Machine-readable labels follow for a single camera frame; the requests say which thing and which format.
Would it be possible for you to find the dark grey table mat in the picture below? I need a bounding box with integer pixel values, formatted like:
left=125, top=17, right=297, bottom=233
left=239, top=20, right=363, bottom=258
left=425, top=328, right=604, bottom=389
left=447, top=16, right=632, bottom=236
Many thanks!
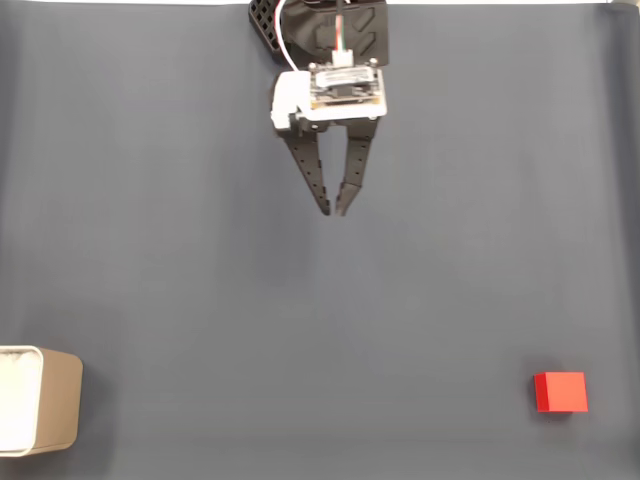
left=0, top=3, right=640, bottom=480

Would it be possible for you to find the red cube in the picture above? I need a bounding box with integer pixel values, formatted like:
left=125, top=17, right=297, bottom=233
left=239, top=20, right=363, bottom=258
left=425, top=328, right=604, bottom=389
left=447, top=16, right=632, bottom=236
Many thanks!
left=533, top=371, right=589, bottom=414

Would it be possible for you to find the beige box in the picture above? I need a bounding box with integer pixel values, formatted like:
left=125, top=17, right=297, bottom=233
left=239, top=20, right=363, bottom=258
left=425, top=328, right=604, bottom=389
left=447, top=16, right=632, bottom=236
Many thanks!
left=0, top=344, right=84, bottom=457

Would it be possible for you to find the red white black servo cable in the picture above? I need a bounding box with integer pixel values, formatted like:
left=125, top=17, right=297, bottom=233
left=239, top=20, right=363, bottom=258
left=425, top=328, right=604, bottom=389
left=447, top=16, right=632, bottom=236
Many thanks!
left=273, top=0, right=301, bottom=71

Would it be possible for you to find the camera board on white mount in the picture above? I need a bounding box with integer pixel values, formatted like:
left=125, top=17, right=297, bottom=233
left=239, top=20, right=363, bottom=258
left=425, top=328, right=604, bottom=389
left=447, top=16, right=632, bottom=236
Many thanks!
left=269, top=58, right=389, bottom=132

